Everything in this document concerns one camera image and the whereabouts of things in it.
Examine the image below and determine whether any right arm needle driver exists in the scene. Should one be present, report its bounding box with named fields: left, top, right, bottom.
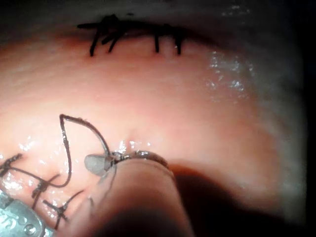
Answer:
left=110, top=149, right=170, bottom=171

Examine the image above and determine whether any right arm needle driver jaw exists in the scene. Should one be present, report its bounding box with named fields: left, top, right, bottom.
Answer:
left=84, top=154, right=112, bottom=177

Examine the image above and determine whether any left arm needle driver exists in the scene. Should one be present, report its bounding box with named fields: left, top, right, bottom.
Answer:
left=0, top=192, right=54, bottom=237

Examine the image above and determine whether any black thread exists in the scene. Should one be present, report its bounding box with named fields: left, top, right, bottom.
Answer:
left=0, top=113, right=116, bottom=189

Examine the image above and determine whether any black stitching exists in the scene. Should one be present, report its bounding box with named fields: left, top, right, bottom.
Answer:
left=0, top=153, right=85, bottom=231
left=77, top=13, right=185, bottom=57

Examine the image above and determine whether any tissue pad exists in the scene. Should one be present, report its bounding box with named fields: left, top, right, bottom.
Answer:
left=0, top=0, right=307, bottom=237

